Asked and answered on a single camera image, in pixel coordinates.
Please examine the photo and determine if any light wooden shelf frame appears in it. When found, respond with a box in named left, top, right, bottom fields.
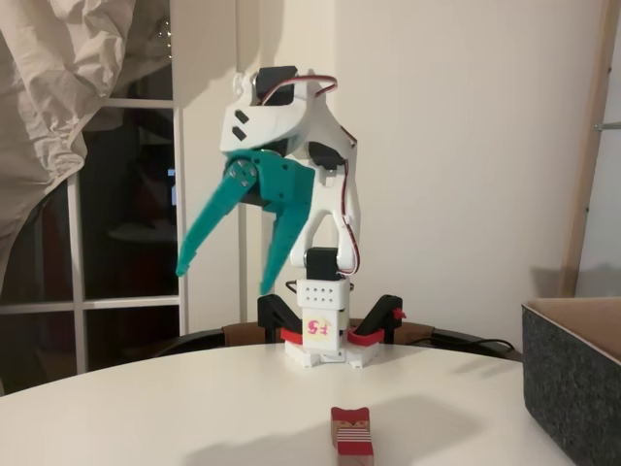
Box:
left=557, top=0, right=621, bottom=300

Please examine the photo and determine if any dark brown chair back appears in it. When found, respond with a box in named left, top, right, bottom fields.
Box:
left=159, top=317, right=525, bottom=363

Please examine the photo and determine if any beige crumpled curtain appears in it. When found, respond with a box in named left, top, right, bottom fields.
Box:
left=0, top=0, right=174, bottom=302

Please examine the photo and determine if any black clamp with red pad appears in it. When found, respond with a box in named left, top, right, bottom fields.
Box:
left=256, top=293, right=311, bottom=346
left=346, top=293, right=407, bottom=347

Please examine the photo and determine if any white window door frame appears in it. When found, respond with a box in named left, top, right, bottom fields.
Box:
left=66, top=0, right=276, bottom=375

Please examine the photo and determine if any dark grey felt box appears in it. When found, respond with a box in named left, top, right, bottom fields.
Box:
left=521, top=296, right=621, bottom=466

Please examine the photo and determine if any wooden block with red print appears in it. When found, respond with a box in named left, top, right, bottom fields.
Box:
left=329, top=406, right=376, bottom=466

